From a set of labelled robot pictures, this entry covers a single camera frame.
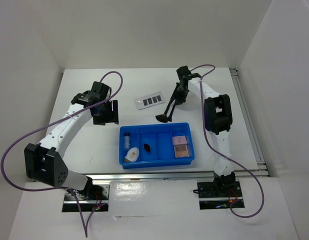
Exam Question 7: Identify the brown eyeshadow palette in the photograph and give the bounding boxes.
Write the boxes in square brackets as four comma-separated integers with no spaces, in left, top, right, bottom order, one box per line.
[173,144,191,159]

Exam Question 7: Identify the large black powder brush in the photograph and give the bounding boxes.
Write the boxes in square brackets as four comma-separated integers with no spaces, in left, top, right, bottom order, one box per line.
[155,82,180,123]

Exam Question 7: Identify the pink square compact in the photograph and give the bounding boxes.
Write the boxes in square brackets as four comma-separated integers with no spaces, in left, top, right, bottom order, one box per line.
[172,135,188,146]

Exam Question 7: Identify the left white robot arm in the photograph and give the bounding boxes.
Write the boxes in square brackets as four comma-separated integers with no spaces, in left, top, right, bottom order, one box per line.
[24,81,119,200]

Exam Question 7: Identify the blue plastic divided tray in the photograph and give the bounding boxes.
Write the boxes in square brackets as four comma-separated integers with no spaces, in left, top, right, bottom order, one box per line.
[118,122,195,169]

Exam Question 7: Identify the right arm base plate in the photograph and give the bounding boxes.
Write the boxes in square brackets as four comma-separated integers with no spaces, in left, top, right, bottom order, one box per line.
[192,181,245,210]

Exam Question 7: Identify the clear eyeshadow swatch card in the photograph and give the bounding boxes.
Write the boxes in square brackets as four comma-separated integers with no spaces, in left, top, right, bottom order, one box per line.
[134,91,166,110]

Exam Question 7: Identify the small gold kabuki brush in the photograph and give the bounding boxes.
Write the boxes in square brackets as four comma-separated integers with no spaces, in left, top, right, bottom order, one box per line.
[143,143,151,152]

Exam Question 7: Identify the front aluminium rail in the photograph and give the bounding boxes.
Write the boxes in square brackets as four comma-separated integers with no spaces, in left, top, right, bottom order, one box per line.
[87,171,214,181]

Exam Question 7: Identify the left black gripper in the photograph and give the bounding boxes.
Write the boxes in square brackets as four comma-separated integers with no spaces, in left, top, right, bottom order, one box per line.
[92,99,119,126]

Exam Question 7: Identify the clear bottle black cap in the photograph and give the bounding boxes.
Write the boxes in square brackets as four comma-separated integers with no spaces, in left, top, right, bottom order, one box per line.
[123,132,131,151]

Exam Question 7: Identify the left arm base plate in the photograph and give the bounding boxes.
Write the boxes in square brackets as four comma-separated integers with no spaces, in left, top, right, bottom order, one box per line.
[62,182,111,213]

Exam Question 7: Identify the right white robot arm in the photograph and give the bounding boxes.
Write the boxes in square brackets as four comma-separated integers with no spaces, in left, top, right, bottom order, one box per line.
[155,66,236,196]

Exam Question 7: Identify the right side aluminium rail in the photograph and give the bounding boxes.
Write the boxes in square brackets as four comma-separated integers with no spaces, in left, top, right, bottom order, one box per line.
[229,68,270,177]

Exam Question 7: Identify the aluminium rail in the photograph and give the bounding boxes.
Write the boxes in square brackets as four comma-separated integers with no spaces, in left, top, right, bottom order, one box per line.
[229,68,270,177]
[87,171,214,181]

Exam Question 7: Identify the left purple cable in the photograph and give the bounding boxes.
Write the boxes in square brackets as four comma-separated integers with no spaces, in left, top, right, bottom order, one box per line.
[0,71,124,238]

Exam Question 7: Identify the white oval compact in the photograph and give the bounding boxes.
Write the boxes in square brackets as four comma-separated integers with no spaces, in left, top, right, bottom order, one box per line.
[123,147,140,163]

